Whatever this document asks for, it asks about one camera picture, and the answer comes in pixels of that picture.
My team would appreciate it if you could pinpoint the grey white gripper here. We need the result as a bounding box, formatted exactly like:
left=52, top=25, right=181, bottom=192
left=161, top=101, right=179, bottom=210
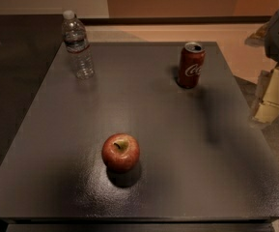
left=244, top=9, right=279, bottom=124

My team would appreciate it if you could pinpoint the red coke can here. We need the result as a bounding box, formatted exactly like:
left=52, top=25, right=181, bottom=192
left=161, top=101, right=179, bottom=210
left=178, top=42, right=206, bottom=89

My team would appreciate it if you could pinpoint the red apple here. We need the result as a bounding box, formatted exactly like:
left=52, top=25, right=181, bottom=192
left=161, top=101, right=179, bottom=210
left=101, top=133, right=140, bottom=173

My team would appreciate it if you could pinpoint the clear plastic water bottle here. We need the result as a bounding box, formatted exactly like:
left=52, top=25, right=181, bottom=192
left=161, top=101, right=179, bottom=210
left=62, top=11, right=95, bottom=79

